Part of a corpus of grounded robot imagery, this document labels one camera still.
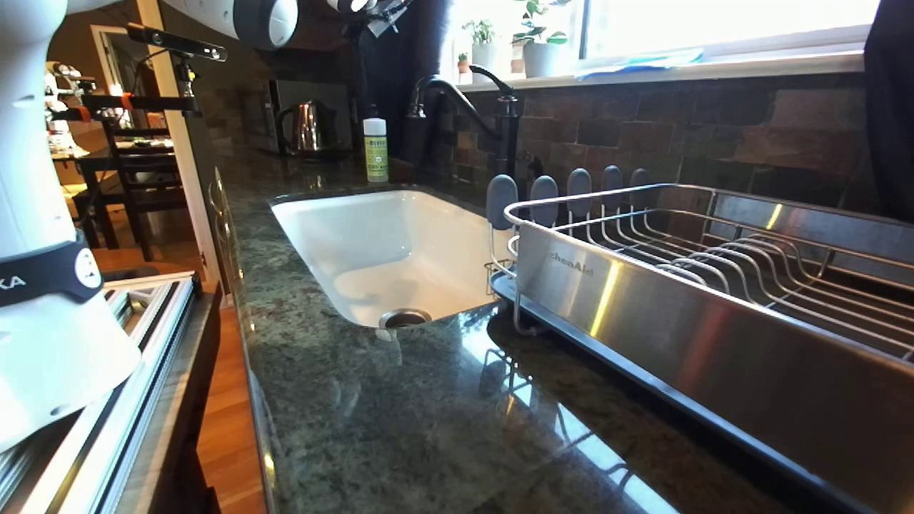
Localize dark grey box appliance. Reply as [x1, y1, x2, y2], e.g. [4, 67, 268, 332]
[268, 78, 361, 161]

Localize small potted plant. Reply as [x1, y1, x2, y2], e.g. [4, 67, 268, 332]
[460, 18, 503, 71]

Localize dark jar on counter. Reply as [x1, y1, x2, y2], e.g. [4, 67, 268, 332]
[274, 95, 338, 161]

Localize white framed kitchen window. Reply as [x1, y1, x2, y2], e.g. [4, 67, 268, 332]
[440, 0, 885, 95]

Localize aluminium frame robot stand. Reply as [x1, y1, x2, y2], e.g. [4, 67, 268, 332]
[0, 268, 224, 514]

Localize white plant pot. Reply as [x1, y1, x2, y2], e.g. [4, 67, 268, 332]
[521, 37, 576, 84]

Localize green dish soap bottle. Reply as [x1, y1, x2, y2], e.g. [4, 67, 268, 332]
[361, 114, 394, 188]

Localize black stereo camera bar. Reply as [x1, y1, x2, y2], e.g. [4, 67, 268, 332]
[124, 20, 231, 67]

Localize dark wooden chair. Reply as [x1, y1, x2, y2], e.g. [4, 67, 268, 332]
[77, 92, 196, 264]

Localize green leafy potted plant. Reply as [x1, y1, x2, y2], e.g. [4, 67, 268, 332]
[513, 0, 576, 45]

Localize blue striped cloth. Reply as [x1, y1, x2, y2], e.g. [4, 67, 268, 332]
[591, 48, 708, 78]

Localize dark curved kitchen faucet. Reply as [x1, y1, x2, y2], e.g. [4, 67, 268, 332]
[407, 63, 526, 182]

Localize stainless steel dish rack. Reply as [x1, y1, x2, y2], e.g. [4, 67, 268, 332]
[500, 180, 914, 514]

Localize grey cup holder pegs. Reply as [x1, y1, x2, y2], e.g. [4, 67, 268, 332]
[483, 162, 660, 232]

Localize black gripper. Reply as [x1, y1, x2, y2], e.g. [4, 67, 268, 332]
[324, 0, 414, 41]

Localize white kitchen sink basin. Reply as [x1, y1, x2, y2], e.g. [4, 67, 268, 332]
[268, 188, 518, 332]

